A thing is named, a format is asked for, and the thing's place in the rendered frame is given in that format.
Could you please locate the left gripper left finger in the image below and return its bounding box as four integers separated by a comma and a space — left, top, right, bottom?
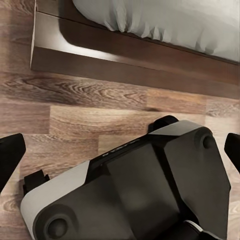
0, 133, 26, 193

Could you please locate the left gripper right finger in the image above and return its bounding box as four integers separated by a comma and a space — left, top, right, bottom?
224, 133, 240, 173

